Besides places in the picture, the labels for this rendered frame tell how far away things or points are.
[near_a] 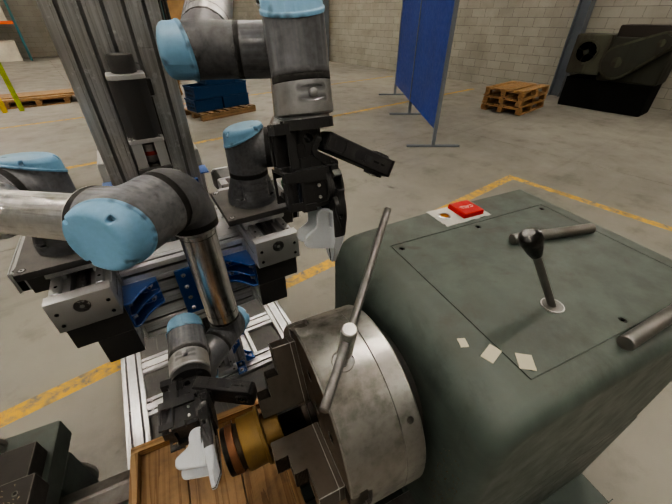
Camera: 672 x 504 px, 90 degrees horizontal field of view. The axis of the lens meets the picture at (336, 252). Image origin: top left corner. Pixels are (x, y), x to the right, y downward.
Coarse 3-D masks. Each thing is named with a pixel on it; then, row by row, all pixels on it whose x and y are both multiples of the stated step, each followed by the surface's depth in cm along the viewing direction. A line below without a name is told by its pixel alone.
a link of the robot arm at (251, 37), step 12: (240, 24) 46; (252, 24) 46; (240, 36) 46; (252, 36) 46; (264, 36) 46; (240, 48) 46; (252, 48) 46; (264, 48) 46; (252, 60) 47; (264, 60) 47; (252, 72) 49; (264, 72) 49
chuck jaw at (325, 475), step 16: (304, 432) 53; (320, 432) 53; (272, 448) 52; (288, 448) 51; (304, 448) 51; (320, 448) 51; (288, 464) 52; (304, 464) 49; (320, 464) 49; (304, 480) 50; (320, 480) 47; (336, 480) 47; (320, 496) 46; (336, 496) 47; (368, 496) 48
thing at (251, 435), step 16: (240, 416) 55; (256, 416) 53; (272, 416) 55; (224, 432) 53; (240, 432) 52; (256, 432) 52; (272, 432) 53; (224, 448) 51; (240, 448) 51; (256, 448) 51; (240, 464) 51; (256, 464) 52
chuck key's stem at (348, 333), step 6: (348, 324) 43; (354, 324) 44; (342, 330) 43; (348, 330) 43; (354, 330) 43; (342, 336) 43; (348, 336) 42; (354, 336) 43; (348, 342) 43; (354, 342) 44; (348, 354) 45
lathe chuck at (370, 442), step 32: (320, 320) 57; (320, 352) 50; (320, 384) 46; (352, 384) 47; (384, 384) 48; (320, 416) 51; (352, 416) 45; (384, 416) 46; (352, 448) 44; (384, 448) 46; (352, 480) 44; (384, 480) 47
